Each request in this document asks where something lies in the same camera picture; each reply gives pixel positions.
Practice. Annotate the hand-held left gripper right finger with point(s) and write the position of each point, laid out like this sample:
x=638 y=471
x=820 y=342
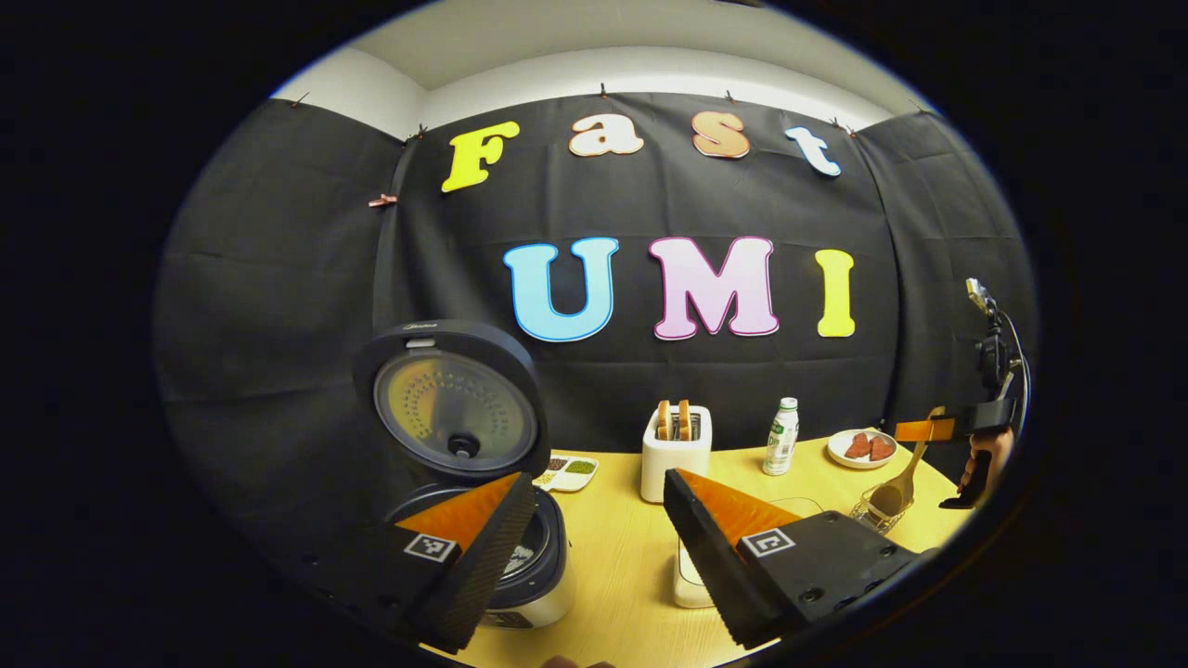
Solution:
x=710 y=566

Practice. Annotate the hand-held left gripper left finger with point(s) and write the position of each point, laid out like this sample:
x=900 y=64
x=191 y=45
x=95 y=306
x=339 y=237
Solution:
x=487 y=571

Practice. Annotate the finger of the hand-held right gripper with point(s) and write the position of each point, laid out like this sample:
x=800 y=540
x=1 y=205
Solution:
x=923 y=430

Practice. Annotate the white rice heap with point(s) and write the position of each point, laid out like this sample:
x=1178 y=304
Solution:
x=692 y=580

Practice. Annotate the white rice grains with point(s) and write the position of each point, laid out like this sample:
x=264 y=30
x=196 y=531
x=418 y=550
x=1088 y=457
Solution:
x=522 y=559

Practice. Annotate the wooden spoon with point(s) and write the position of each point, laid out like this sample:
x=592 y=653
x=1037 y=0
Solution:
x=891 y=501

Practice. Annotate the dark blue rice cooker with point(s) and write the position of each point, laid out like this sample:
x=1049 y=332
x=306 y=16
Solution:
x=455 y=408

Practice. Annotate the red meat slice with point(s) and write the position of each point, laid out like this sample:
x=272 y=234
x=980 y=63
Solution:
x=858 y=446
x=881 y=449

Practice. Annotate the white round plate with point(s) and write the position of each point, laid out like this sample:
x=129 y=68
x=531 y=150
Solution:
x=835 y=450

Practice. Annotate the white toaster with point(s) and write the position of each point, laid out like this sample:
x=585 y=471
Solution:
x=673 y=464

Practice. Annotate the white divided grain tray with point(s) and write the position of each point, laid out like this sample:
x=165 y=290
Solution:
x=575 y=468

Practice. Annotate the white green-label bottle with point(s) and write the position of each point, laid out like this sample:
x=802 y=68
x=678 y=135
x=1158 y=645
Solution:
x=781 y=441

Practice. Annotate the toasted bread slice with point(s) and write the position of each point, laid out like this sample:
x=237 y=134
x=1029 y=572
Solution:
x=664 y=420
x=684 y=420

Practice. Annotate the black backdrop cloth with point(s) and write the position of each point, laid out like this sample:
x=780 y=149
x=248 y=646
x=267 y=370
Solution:
x=278 y=260

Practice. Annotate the red cloth clip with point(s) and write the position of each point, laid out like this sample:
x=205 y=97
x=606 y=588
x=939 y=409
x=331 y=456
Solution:
x=382 y=199

